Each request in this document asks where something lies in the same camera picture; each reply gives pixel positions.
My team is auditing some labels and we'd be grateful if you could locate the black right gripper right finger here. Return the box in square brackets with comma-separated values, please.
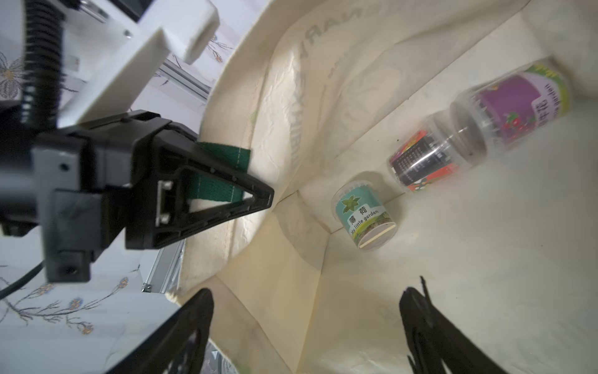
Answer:
[399, 278, 506, 374]

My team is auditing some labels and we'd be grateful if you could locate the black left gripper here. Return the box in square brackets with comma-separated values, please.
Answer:
[31, 111, 274, 283]

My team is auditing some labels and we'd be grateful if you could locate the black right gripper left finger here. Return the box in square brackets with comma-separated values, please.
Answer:
[108, 288, 214, 373]

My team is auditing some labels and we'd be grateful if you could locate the teal label seed jar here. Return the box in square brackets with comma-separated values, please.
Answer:
[331, 180, 397, 251]

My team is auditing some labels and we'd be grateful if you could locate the dark multicolour label jar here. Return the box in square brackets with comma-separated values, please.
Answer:
[387, 112, 486, 192]

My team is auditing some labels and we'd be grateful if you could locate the purple label clear jar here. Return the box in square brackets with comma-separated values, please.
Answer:
[449, 59, 573, 157]

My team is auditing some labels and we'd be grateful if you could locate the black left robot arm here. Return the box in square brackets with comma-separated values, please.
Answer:
[1, 1, 274, 283]

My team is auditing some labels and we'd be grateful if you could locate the cream canvas tote bag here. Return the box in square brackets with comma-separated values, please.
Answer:
[168, 1, 597, 373]

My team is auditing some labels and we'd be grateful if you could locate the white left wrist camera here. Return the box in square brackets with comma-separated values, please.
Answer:
[57, 0, 220, 127]

